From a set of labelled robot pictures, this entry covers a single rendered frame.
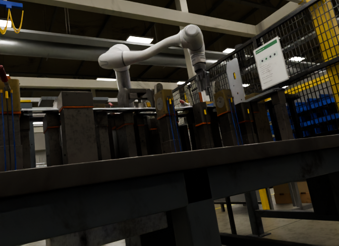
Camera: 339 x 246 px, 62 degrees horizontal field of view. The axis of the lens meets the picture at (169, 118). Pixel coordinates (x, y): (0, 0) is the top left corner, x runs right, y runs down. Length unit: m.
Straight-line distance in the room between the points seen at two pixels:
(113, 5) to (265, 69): 3.19
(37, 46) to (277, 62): 12.14
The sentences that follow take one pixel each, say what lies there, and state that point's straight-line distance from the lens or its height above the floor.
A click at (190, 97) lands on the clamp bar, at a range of 1.87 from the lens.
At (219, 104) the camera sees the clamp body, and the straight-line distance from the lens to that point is 1.52.
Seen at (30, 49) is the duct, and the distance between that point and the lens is 13.50.
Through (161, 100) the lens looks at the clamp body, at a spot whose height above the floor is 1.00.
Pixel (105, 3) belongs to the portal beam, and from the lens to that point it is 4.79.
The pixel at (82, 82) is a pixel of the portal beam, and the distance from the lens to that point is 7.88.
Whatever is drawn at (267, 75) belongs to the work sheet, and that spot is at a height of 1.23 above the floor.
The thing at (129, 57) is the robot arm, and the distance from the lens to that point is 1.88.
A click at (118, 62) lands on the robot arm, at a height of 1.42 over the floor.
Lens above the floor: 0.65
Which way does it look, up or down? 11 degrees up
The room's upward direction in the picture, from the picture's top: 9 degrees counter-clockwise
